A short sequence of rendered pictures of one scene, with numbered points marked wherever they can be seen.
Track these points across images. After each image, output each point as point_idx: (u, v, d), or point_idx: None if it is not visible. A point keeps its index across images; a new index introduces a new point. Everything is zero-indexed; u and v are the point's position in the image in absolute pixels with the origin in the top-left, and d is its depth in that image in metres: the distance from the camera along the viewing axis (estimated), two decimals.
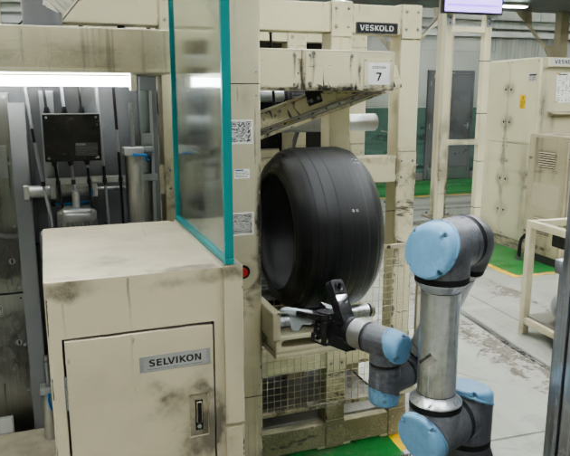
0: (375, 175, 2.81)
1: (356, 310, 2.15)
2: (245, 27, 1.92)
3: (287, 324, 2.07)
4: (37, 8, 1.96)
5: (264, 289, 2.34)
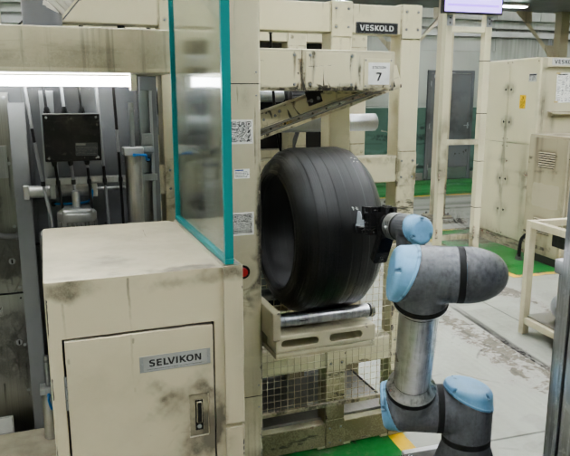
0: (375, 175, 2.81)
1: (356, 310, 2.15)
2: (245, 27, 1.92)
3: (287, 324, 2.07)
4: (37, 8, 1.96)
5: (265, 290, 2.34)
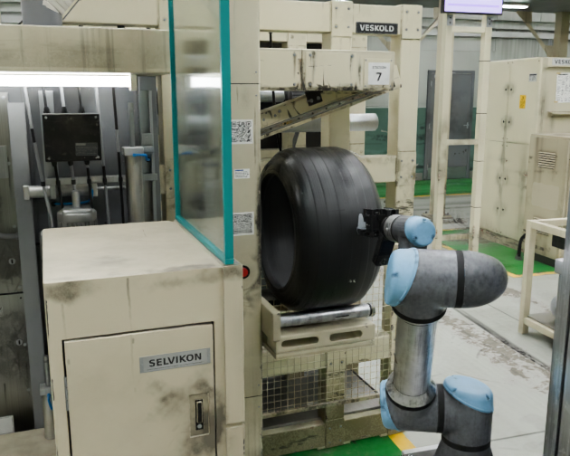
0: (375, 175, 2.81)
1: (355, 318, 2.17)
2: (245, 27, 1.92)
3: None
4: (37, 8, 1.96)
5: (266, 299, 2.34)
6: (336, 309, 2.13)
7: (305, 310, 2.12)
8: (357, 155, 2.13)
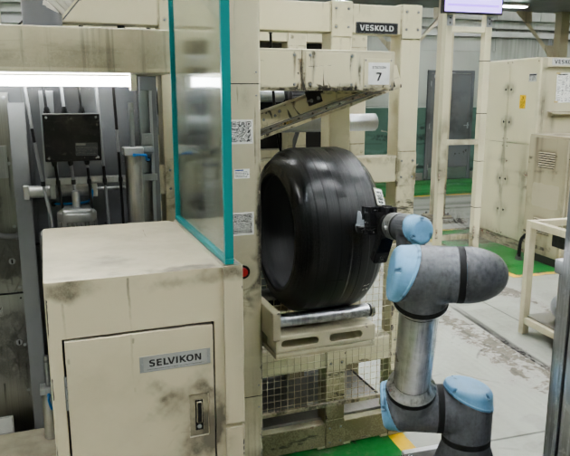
0: (375, 175, 2.81)
1: None
2: (245, 27, 1.92)
3: (282, 314, 2.10)
4: (37, 8, 1.96)
5: None
6: (336, 319, 2.14)
7: (308, 317, 2.09)
8: (379, 204, 2.01)
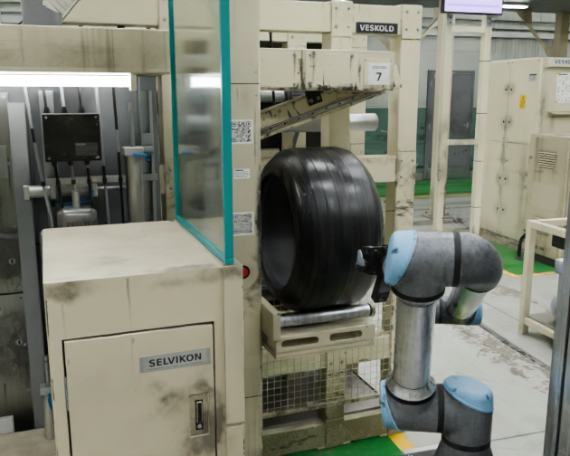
0: (375, 175, 2.81)
1: (353, 304, 2.17)
2: (245, 27, 1.92)
3: (286, 315, 2.07)
4: (37, 8, 1.96)
5: (265, 289, 2.34)
6: None
7: (308, 324, 2.11)
8: None
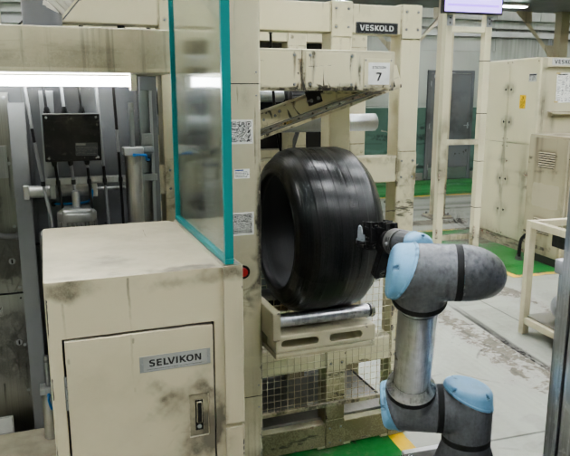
0: (375, 175, 2.81)
1: None
2: (245, 27, 1.92)
3: None
4: (37, 8, 1.96)
5: None
6: (337, 318, 2.13)
7: (308, 313, 2.10)
8: (375, 281, 2.07)
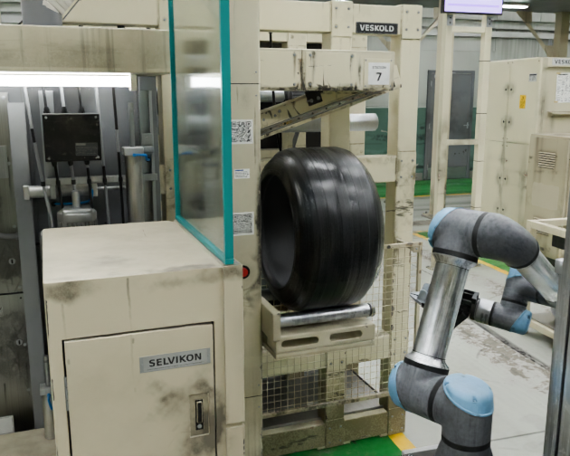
0: (375, 175, 2.81)
1: None
2: (245, 27, 1.92)
3: None
4: (37, 8, 1.96)
5: None
6: (337, 317, 2.13)
7: (308, 313, 2.10)
8: (374, 281, 2.08)
